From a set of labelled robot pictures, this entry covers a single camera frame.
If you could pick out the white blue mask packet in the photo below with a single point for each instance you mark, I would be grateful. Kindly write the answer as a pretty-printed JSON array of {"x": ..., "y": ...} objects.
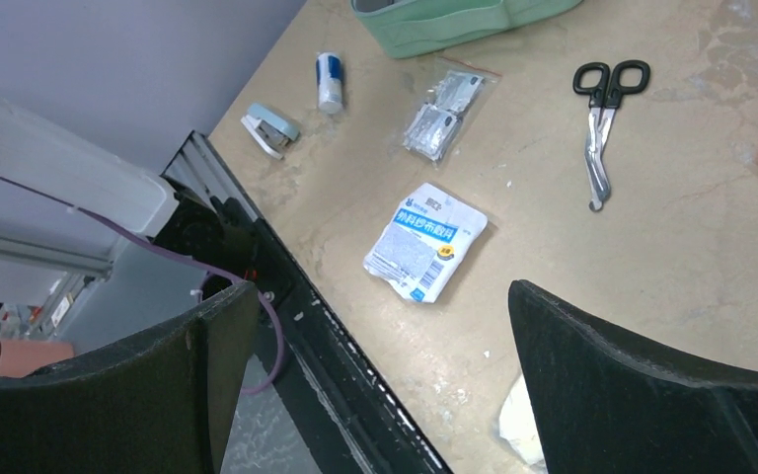
[{"x": 424, "y": 243}]

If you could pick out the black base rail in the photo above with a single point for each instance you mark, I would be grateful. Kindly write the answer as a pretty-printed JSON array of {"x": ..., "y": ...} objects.
[{"x": 324, "y": 407}]

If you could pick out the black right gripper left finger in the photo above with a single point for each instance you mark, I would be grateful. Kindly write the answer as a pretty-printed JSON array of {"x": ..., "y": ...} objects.
[{"x": 161, "y": 400}]

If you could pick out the blue white stapler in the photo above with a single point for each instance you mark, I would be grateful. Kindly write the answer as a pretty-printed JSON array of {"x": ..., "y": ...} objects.
[{"x": 270, "y": 129}]

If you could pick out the green medicine case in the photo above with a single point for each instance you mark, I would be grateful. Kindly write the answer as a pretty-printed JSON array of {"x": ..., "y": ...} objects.
[{"x": 411, "y": 28}]

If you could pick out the pink tape roll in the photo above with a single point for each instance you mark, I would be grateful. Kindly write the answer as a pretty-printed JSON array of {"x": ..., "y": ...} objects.
[{"x": 19, "y": 358}]

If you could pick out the gauze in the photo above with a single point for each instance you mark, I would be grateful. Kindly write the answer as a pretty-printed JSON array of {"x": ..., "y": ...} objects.
[{"x": 516, "y": 426}]

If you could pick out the black handled scissors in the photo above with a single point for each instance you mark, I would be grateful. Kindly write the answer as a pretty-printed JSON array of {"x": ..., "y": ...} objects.
[{"x": 603, "y": 87}]

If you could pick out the small white blue tube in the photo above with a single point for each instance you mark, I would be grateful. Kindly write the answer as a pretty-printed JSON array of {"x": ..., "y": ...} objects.
[{"x": 329, "y": 75}]

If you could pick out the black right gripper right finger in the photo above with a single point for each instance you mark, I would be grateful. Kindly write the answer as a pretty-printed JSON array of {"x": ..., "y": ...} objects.
[{"x": 608, "y": 400}]

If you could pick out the clear bag alcohol pads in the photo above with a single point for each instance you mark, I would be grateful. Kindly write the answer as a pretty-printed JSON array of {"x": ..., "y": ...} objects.
[{"x": 452, "y": 96}]

